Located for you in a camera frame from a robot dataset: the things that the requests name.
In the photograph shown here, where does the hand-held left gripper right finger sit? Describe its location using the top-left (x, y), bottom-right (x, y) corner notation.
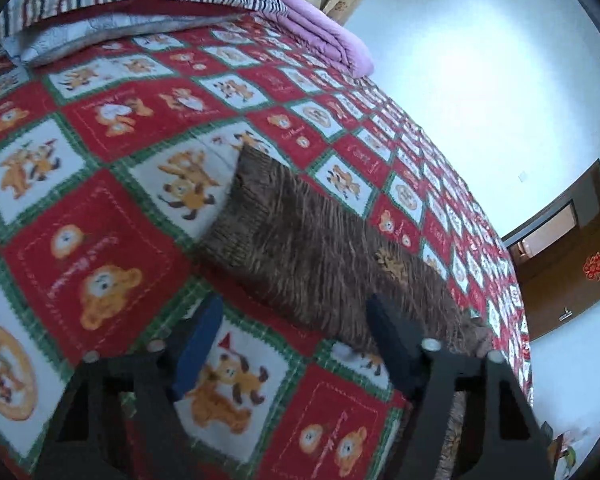
top-left (365, 292), bottom-right (556, 480)

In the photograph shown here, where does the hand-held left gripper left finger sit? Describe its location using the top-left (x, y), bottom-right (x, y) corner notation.
top-left (35, 292), bottom-right (226, 480)

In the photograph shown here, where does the brown knit sweater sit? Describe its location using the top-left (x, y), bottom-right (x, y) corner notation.
top-left (195, 145), bottom-right (496, 480)

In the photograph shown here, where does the red bear printed blanket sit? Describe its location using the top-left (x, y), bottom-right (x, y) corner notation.
top-left (0, 10), bottom-right (536, 480)

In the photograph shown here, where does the brown wooden door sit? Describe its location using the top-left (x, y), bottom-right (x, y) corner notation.
top-left (517, 157), bottom-right (600, 341)

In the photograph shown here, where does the colourful clutter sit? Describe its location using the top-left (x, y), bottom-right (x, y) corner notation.
top-left (545, 425), bottom-right (598, 478)

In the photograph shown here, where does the folded purple blanket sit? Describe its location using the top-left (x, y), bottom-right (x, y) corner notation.
top-left (240, 0), bottom-right (376, 78)

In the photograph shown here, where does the grey patterned pillow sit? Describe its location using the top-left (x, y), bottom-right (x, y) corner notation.
top-left (10, 10), bottom-right (246, 68)

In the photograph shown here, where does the dark door frame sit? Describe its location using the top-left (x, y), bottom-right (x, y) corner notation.
top-left (500, 199), bottom-right (580, 263)

